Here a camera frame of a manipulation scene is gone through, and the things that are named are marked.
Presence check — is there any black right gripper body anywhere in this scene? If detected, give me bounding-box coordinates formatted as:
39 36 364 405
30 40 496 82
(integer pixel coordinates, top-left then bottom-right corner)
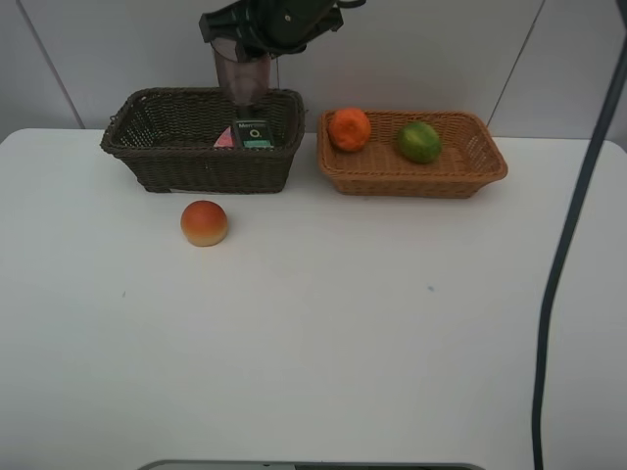
199 0 343 62

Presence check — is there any translucent purple plastic cup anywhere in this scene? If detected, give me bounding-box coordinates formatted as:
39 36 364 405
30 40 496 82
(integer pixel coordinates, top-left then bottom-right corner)
211 37 271 119

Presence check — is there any black men's lotion bottle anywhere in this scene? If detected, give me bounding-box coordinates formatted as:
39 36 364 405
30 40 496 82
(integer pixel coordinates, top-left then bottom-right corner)
231 119 274 149

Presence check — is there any pink lotion bottle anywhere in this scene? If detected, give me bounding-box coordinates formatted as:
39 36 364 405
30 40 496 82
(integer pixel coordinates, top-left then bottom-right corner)
214 127 235 148

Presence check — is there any orange tangerine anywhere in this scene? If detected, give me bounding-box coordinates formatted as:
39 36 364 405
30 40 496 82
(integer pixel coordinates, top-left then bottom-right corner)
327 108 371 152

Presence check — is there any green lime fruit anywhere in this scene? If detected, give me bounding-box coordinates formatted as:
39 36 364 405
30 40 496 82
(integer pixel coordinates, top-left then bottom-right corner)
397 121 442 164

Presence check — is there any dark brown wicker basket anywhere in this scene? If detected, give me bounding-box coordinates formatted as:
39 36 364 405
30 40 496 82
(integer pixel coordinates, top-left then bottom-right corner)
101 87 305 194

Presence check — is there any orange round bread bun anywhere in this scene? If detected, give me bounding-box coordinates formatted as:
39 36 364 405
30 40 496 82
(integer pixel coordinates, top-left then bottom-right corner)
180 201 228 247

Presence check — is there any light brown wicker basket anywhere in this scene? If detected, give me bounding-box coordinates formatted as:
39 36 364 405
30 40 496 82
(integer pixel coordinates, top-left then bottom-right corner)
317 110 508 199

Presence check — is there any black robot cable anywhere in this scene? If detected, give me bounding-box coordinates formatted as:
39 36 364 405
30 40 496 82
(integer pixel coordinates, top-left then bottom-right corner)
531 28 627 470

